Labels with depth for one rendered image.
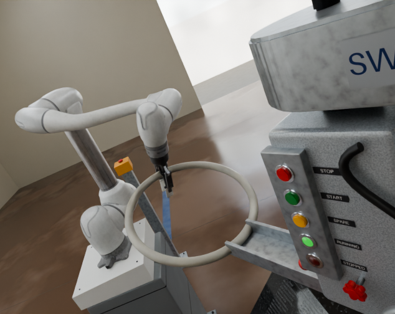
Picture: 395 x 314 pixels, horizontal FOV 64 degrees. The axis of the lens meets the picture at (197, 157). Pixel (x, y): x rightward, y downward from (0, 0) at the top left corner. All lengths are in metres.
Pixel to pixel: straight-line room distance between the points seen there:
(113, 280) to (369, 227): 1.29
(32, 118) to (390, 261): 1.31
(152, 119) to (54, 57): 6.56
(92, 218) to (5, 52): 6.57
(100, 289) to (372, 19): 1.54
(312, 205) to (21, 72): 7.55
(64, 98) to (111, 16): 5.85
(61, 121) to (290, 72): 1.07
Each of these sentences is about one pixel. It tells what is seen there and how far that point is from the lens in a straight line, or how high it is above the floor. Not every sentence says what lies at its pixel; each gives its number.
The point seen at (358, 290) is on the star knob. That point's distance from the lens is 0.65.
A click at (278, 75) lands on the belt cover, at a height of 1.66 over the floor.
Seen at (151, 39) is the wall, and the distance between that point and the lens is 7.27.
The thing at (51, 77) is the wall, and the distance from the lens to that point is 7.69.
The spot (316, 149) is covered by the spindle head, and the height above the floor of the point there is 1.54.
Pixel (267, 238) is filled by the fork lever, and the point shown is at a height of 1.11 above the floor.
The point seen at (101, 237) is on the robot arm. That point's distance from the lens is 1.65.
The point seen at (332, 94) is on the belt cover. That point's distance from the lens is 0.46.
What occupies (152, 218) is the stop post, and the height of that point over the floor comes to 0.54.
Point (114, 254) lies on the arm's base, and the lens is 1.71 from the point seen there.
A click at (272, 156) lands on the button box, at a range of 0.55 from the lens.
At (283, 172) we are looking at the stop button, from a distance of 0.55.
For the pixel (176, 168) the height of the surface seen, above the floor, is 1.29.
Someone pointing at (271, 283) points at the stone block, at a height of 0.77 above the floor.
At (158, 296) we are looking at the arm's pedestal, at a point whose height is 0.70.
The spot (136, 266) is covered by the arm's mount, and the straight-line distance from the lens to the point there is 1.60.
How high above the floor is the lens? 1.78
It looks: 21 degrees down
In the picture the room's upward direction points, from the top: 25 degrees counter-clockwise
